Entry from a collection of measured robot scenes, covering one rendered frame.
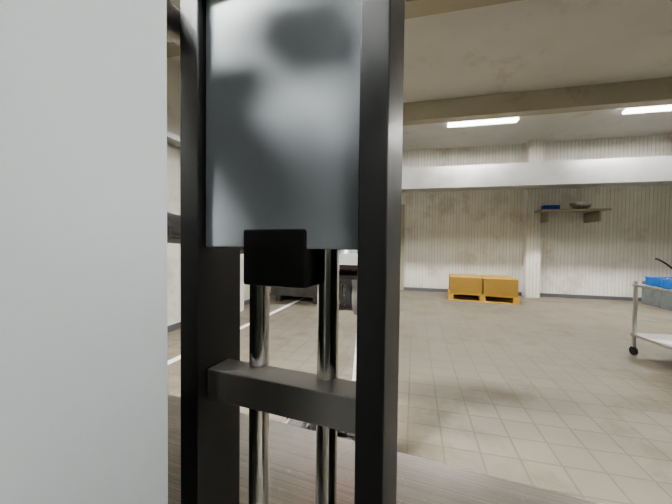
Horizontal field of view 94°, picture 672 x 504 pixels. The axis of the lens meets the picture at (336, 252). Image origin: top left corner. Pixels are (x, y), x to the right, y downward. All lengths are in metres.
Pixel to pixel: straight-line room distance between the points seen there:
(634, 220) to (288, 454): 9.08
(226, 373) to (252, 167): 0.15
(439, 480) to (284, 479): 0.17
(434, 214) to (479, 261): 1.55
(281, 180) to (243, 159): 0.04
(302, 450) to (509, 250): 8.04
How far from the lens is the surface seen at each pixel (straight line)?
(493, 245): 8.27
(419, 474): 0.44
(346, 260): 0.58
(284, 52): 0.25
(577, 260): 8.81
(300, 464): 0.45
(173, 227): 0.71
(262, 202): 0.23
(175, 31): 0.32
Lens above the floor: 1.16
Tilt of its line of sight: 2 degrees down
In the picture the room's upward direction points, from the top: 1 degrees clockwise
